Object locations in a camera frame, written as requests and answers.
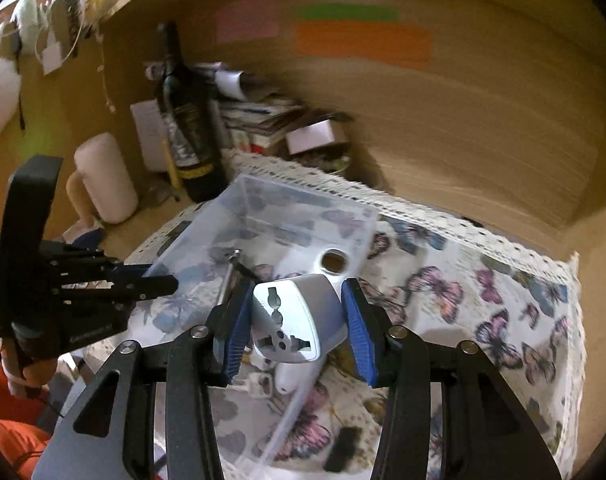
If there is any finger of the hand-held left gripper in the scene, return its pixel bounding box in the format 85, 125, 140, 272
90, 257, 155, 282
108, 274, 180, 305

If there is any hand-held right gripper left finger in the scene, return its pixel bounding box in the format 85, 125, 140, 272
30, 277, 256, 480

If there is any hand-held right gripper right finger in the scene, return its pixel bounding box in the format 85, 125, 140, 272
340, 277, 559, 480

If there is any white silver travel adapter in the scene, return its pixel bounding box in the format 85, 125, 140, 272
252, 275, 351, 365

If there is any clear plastic storage box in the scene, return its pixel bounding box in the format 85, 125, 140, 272
125, 174, 380, 471

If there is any person's left hand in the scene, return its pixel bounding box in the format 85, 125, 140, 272
3, 347, 58, 398

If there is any black usb stick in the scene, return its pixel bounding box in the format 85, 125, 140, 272
325, 426, 362, 472

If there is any butterfly print tablecloth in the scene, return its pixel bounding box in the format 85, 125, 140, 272
83, 152, 584, 480

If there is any person's orange clothing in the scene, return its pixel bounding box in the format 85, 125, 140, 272
0, 340, 51, 480

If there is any white paper card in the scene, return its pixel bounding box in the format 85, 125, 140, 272
130, 100, 173, 173

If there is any dark wine bottle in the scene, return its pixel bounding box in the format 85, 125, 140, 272
153, 22, 229, 203

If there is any stack of books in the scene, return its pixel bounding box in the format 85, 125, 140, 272
148, 60, 354, 173

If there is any white fluffy puff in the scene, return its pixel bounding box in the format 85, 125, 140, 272
0, 57, 24, 141

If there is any white hanging tag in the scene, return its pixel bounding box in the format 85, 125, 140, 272
43, 42, 66, 76

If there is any pink sticky note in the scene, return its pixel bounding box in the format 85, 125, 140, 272
215, 0, 279, 43

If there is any orange sticky note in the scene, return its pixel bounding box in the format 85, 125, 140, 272
295, 22, 433, 71

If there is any green sticky note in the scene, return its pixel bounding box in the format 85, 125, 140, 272
290, 4, 400, 23

